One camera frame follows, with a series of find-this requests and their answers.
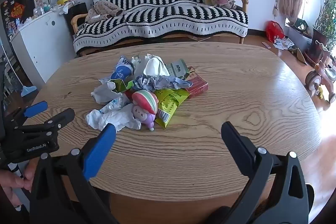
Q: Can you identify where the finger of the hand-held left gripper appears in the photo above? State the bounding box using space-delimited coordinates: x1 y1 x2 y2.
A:
5 101 48 125
14 108 75 135

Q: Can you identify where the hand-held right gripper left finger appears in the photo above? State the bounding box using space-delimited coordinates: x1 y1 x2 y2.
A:
29 123 118 224

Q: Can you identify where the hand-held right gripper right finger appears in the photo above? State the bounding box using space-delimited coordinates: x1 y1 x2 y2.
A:
221 121 309 224

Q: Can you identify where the white plastic wrapper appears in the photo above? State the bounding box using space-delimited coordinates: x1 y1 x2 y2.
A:
86 102 142 132

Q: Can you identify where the person's left hand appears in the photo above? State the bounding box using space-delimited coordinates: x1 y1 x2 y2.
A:
0 161 37 211

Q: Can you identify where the blue broom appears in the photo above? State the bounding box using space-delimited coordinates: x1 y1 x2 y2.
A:
0 44 38 97

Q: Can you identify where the grey crumpled paper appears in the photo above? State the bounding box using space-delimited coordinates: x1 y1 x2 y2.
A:
91 82 124 105

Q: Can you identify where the toy figure with striped hat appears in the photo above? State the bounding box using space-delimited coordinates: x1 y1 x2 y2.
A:
131 90 159 132

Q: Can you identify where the white cabinet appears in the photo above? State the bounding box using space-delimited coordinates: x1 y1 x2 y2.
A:
10 10 76 88

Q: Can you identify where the red cigarette carton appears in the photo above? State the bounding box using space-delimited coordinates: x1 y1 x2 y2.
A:
185 67 209 98

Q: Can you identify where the small green torn wrapper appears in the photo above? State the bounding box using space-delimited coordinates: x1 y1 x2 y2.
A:
109 79 135 93

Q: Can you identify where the green snack packet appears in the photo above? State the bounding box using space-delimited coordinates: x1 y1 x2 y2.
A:
154 89 190 129

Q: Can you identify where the blue white wrapper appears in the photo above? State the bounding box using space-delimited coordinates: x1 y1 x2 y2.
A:
110 56 135 81

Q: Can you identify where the crumpled blue printed paper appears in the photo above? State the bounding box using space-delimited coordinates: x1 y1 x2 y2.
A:
134 75 193 90

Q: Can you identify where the green white carton box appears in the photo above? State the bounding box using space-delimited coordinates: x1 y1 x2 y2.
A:
167 59 190 80

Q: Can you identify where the small yellow toy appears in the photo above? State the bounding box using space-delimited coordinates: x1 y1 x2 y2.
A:
314 85 325 99

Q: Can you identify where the dark poster with orange flower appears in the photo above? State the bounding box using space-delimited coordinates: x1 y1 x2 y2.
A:
0 0 27 38

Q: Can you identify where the white crumpled paper bag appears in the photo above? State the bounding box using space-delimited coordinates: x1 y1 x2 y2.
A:
131 54 171 77

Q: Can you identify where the pink child tricycle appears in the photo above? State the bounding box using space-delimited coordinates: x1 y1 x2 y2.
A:
304 40 336 104

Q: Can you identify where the paper litter pile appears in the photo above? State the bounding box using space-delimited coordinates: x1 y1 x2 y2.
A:
273 36 296 50

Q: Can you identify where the red plastic bag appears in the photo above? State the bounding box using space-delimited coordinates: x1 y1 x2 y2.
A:
266 21 285 42

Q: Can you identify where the brown dotted garment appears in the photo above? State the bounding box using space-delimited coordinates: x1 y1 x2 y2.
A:
84 0 123 24

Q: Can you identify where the black white striped blanket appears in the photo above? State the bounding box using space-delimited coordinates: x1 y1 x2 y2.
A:
73 0 248 55

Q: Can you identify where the potted plant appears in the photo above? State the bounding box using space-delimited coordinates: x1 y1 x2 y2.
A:
307 0 336 63

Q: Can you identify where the wooden sofa frame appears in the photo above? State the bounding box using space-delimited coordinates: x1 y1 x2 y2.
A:
71 0 248 57

